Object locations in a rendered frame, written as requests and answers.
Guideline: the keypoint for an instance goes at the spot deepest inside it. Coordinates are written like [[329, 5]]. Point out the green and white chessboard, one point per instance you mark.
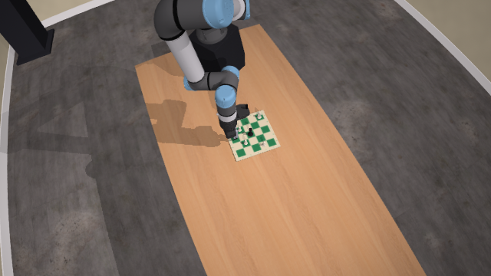
[[262, 131]]

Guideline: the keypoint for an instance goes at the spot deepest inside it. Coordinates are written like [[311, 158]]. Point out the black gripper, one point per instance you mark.
[[228, 124]]

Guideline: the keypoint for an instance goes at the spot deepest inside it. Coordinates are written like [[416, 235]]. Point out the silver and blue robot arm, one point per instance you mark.
[[204, 16]]

